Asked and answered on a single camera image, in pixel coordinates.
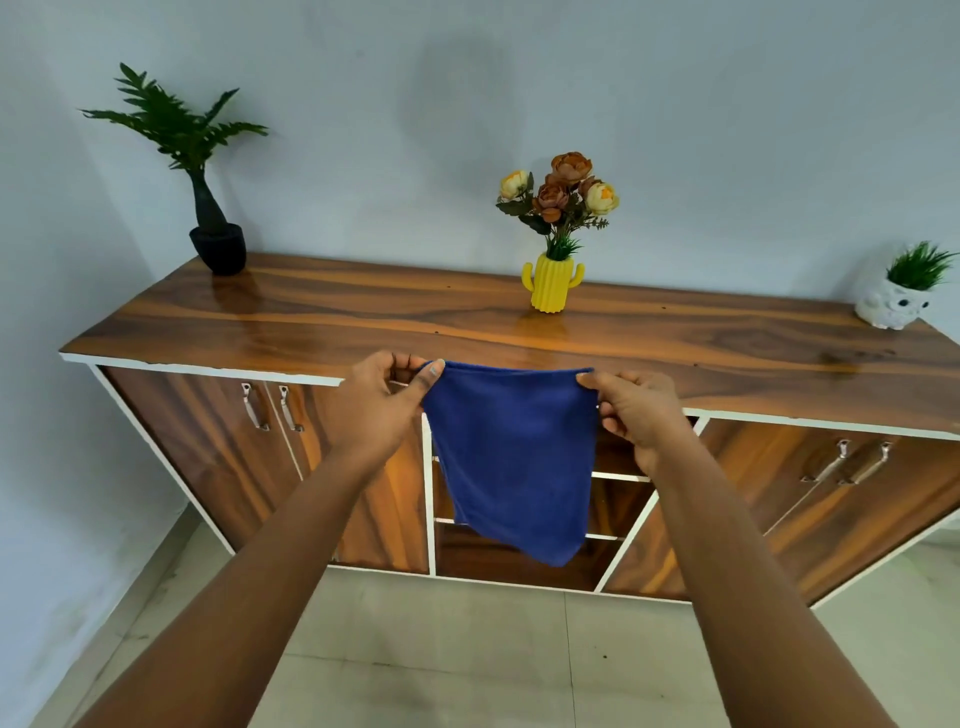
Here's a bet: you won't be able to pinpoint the person's left hand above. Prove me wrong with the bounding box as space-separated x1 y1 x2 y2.
321 350 447 471

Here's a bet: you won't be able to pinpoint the person's right hand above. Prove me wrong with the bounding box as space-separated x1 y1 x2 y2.
575 369 696 479

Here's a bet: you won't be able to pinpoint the blue cloth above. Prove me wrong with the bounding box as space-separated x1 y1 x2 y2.
421 361 600 568

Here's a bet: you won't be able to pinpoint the person's left forearm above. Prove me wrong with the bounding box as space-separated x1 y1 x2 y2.
73 438 391 728

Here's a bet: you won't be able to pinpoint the person's right forearm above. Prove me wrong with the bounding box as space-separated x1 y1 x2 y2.
646 444 897 728

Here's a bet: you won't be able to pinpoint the wooden cabinet with white trim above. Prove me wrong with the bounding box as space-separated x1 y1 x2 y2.
60 252 960 608

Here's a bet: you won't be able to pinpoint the yellow cactus-shaped vase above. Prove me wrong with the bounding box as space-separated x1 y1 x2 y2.
521 253 586 315

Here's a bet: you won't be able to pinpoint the wooden cabinet door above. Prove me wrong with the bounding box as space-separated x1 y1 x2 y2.
265 381 431 576
100 366 303 554
603 417 880 602
764 435 960 606

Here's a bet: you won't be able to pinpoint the orange and cream artificial flowers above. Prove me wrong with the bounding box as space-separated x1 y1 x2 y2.
495 151 621 261

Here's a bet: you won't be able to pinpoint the black plant pot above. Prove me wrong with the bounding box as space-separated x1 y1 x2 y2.
189 222 249 277

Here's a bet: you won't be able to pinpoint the white owl-shaped pot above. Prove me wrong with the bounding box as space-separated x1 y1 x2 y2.
855 275 934 332

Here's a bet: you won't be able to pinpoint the small green grass plant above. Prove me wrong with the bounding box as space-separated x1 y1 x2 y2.
886 240 960 293

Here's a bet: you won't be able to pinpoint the green artificial fern plant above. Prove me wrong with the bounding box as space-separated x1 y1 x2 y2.
78 63 270 234

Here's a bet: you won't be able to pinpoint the silver cabinet door handle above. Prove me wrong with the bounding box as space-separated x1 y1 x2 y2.
240 382 270 433
278 384 306 435
843 441 893 487
800 439 852 484

